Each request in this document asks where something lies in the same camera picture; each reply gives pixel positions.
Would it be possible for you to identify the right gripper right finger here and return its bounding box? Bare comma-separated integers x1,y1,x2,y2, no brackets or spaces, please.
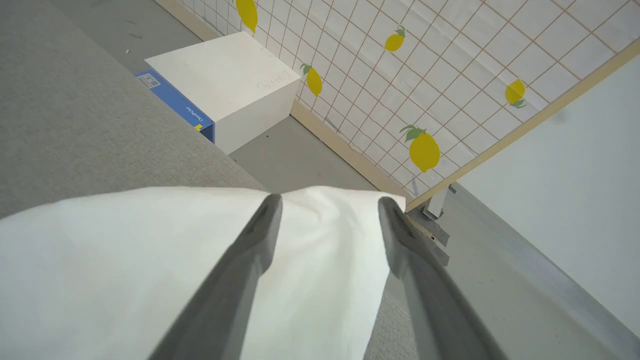
377,196,508,360

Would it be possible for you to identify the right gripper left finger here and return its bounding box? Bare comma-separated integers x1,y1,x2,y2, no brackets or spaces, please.
150,194,283,360

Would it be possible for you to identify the blue printed cardboard box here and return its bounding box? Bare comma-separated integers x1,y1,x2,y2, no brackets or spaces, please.
134,69,217,144

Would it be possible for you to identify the white garment with grey stitching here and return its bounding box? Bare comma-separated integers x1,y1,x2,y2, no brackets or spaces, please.
0,186,407,360

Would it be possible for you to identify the white box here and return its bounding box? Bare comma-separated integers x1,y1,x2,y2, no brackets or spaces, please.
144,31,302,155

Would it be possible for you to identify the grey fabric sofa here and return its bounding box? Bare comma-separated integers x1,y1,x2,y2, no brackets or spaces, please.
0,0,418,360

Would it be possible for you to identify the lemon print grid partition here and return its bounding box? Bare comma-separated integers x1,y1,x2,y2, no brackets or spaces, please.
155,0,640,212

